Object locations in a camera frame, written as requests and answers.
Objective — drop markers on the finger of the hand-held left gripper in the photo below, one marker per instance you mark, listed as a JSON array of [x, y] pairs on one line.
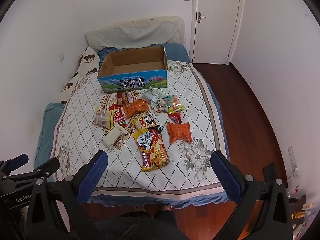
[[18, 159], [47, 167]]

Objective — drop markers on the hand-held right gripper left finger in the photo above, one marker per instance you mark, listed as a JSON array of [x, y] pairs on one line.
[[96, 172]]

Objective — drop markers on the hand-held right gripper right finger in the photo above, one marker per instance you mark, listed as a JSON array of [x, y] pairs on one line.
[[225, 177]]

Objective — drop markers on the orange snack packet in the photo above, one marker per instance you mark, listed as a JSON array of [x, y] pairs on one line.
[[178, 132], [135, 108]]

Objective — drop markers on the yellow panda snack packet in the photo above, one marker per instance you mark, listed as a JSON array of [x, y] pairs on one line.
[[143, 121]]

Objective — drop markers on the blue pillow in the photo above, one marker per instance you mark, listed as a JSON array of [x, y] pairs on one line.
[[47, 130]]

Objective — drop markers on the black floor item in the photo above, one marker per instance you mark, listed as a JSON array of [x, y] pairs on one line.
[[271, 171]]

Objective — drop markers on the clear beige snack packet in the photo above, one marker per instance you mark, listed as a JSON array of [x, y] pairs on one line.
[[100, 120]]

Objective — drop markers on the red and green snack packet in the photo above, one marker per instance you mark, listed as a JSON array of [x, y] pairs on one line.
[[118, 116]]

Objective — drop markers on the instant noodle packet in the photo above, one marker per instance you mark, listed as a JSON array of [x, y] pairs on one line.
[[153, 152]]

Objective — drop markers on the flower printed bedspread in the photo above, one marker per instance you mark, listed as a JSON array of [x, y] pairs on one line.
[[82, 110]]

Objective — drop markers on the red-brown snack packet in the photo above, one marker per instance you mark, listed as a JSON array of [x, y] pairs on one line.
[[123, 97]]

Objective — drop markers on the pale green candy packet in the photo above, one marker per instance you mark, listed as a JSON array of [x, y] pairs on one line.
[[176, 109]]

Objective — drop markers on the pile of floor clutter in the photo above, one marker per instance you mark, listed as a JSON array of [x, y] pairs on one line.
[[301, 212]]

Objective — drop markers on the small white snack packet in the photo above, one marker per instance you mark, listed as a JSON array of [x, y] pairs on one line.
[[160, 108]]

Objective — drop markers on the colourful candy packet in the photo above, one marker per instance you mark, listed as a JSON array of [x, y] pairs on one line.
[[172, 100]]

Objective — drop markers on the grey-white snack packet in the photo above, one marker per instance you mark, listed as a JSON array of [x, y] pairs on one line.
[[153, 95]]

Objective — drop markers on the bear print pillow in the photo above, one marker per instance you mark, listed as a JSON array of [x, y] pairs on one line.
[[86, 60]]

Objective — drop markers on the blue bed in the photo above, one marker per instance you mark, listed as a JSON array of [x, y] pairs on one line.
[[175, 51]]

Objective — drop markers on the white headboard cushion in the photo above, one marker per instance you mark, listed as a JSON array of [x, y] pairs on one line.
[[137, 32]]

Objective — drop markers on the white door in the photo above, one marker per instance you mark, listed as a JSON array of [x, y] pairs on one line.
[[217, 30]]

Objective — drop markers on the white wall socket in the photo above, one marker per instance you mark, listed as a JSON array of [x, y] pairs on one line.
[[290, 150], [296, 173], [293, 162]]

